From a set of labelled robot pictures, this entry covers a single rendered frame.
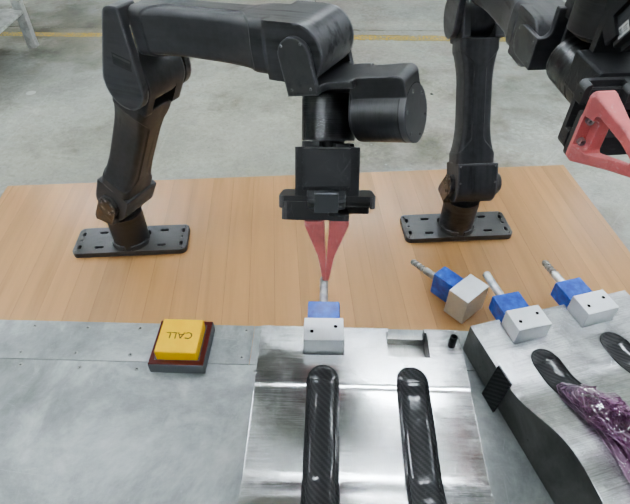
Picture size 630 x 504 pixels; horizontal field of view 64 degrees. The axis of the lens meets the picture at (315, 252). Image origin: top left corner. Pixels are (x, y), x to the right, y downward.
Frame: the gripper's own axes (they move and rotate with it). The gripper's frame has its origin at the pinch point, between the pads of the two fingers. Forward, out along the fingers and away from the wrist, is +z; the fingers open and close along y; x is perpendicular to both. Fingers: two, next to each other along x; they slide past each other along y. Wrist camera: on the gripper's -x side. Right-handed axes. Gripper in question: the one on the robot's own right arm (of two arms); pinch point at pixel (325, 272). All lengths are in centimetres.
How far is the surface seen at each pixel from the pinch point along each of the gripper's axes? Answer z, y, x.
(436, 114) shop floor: -27, 62, 250
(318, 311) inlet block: 7.6, -0.9, 7.8
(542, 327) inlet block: 9.8, 29.4, 9.4
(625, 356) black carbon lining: 13.5, 40.7, 8.8
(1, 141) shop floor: -9, -176, 217
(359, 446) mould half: 18.1, 4.1, -6.4
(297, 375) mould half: 13.3, -3.2, 0.6
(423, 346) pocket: 12.3, 13.3, 7.9
